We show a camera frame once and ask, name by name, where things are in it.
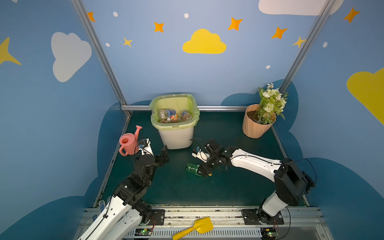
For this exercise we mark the clear bottle orange label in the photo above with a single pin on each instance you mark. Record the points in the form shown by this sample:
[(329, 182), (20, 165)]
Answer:
[(171, 120)]

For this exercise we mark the green bin liner bag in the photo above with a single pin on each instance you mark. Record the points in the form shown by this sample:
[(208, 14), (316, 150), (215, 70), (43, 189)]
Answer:
[(179, 103)]

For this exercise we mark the white plastic waste bin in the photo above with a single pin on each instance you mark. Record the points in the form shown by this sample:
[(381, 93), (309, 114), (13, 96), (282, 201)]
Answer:
[(177, 139)]

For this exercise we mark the front aluminium rail bed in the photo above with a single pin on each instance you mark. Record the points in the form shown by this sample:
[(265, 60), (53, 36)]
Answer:
[(300, 223)]

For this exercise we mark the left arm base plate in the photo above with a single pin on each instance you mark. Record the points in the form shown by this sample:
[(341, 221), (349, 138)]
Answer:
[(157, 218)]

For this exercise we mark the pepsi bottle blue cap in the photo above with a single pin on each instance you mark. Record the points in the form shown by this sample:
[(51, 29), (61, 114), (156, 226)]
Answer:
[(165, 114), (186, 116)]

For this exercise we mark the aluminium frame post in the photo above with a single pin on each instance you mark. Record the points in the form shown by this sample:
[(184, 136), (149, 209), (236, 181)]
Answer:
[(88, 26), (306, 46)]

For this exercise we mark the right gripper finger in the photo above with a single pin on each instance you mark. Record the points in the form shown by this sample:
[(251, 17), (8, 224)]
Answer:
[(212, 146), (204, 170)]

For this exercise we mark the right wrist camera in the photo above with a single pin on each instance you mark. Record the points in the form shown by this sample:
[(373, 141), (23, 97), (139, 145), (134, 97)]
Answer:
[(198, 153)]

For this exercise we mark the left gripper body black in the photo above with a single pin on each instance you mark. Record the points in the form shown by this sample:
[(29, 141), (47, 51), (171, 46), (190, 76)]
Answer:
[(162, 156)]

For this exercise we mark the left aluminium frame post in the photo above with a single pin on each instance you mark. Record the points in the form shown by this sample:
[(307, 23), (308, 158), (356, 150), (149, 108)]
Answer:
[(88, 26)]

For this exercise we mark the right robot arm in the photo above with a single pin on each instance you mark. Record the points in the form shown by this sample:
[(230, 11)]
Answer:
[(290, 182)]

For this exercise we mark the white artificial flower plant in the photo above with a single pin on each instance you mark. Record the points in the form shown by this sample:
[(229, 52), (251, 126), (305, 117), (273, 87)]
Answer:
[(272, 103)]

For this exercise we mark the pink watering can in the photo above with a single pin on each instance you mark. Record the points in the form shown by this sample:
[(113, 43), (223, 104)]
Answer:
[(129, 143)]

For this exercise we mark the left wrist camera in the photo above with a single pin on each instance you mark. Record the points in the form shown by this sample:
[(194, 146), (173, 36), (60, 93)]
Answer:
[(144, 147)]

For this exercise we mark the aluminium back frame rail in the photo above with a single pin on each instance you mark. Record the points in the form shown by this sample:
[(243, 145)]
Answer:
[(201, 108)]

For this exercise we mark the right aluminium frame post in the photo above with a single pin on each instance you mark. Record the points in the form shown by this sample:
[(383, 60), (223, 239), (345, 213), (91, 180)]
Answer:
[(306, 46)]

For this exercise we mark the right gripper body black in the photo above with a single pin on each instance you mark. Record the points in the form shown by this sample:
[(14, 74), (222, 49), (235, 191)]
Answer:
[(208, 163)]

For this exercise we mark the controller board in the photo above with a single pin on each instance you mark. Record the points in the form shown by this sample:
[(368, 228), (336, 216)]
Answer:
[(143, 233), (268, 234)]

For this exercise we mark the blue dotted work glove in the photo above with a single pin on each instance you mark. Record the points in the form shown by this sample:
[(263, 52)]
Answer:
[(103, 204)]

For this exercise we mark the right controller board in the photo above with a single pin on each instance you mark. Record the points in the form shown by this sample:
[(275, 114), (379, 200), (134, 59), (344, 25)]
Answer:
[(268, 234)]

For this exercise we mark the left controller board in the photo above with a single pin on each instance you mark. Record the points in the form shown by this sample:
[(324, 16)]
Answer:
[(143, 233)]

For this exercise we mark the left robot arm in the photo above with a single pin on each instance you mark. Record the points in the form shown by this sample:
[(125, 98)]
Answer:
[(126, 192)]

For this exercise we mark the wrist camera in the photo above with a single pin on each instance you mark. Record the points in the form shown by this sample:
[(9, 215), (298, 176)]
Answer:
[(144, 147), (198, 153)]

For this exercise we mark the yellow toy shovel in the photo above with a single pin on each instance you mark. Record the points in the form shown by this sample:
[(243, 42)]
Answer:
[(202, 226)]

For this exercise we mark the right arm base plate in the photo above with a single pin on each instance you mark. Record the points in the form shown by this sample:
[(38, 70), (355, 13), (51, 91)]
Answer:
[(256, 217)]

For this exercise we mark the green plastic bottle yellow cap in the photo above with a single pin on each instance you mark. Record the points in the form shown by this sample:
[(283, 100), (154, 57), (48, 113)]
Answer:
[(192, 168)]

